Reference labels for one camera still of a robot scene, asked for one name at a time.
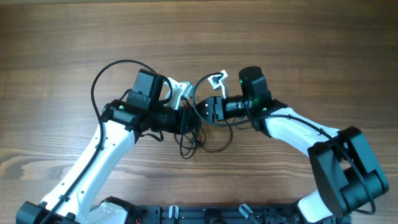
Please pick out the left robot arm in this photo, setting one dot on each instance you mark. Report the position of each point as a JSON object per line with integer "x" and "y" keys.
{"x": 153, "y": 104}

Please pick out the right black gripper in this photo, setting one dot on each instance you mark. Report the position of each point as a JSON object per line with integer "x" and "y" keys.
{"x": 216, "y": 106}

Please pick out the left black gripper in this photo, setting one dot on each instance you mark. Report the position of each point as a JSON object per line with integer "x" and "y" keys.
{"x": 180, "y": 127}

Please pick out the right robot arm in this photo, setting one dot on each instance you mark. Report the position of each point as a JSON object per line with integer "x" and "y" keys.
{"x": 346, "y": 171}

